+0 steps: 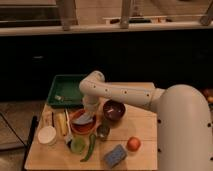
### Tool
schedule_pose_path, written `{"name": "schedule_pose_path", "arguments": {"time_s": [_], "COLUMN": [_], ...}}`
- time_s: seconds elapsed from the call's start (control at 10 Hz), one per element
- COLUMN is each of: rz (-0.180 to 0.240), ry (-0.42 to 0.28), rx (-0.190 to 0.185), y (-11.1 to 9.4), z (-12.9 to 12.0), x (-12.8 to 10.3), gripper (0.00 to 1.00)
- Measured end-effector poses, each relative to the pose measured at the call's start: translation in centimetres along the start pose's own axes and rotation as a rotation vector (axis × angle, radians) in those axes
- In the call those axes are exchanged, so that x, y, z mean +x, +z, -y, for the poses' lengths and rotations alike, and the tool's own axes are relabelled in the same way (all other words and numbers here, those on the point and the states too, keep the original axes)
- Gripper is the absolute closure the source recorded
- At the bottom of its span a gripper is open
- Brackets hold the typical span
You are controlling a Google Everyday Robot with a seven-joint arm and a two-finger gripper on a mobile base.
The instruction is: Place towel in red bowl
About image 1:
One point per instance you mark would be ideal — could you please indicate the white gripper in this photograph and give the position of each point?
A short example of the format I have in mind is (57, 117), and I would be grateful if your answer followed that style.
(91, 104)

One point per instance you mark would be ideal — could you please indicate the light blue towel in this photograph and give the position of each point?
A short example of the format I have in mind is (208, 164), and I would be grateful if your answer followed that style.
(85, 118)

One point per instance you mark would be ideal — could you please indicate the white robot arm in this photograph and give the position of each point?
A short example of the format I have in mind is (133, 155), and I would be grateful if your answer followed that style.
(184, 133)

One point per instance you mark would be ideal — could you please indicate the dark purple bowl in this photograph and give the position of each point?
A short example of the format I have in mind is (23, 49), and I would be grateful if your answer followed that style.
(113, 110)

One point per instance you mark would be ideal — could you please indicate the red orange bowl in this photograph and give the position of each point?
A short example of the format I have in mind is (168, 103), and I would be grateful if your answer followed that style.
(82, 129)

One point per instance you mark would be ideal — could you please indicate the small metal cup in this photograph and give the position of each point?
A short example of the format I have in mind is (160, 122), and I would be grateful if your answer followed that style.
(103, 131)

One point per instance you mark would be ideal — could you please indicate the green plastic tray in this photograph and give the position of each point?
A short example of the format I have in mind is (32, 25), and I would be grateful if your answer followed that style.
(66, 86)

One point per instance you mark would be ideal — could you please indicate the yellow corn cob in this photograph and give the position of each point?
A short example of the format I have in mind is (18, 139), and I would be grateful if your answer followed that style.
(62, 122)

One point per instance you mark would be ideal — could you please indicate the small object in tray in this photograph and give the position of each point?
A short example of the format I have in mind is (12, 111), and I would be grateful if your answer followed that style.
(59, 98)

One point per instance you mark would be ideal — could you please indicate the green chili pepper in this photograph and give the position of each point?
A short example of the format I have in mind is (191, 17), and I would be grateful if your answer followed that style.
(92, 141)

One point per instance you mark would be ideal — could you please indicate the small green cup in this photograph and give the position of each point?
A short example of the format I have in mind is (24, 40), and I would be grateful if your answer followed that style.
(78, 145)

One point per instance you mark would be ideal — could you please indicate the beige block with black stick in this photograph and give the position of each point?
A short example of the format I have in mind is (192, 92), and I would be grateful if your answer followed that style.
(47, 119)

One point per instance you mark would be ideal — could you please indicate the white round container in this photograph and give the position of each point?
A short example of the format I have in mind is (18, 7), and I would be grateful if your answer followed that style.
(47, 135)

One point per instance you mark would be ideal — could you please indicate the blue sponge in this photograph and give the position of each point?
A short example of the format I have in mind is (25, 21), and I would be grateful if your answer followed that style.
(115, 156)

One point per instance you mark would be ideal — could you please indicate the orange fruit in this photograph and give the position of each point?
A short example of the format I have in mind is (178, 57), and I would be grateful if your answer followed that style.
(133, 144)

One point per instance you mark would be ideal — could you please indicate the white handled brush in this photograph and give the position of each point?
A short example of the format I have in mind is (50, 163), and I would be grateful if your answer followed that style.
(69, 135)

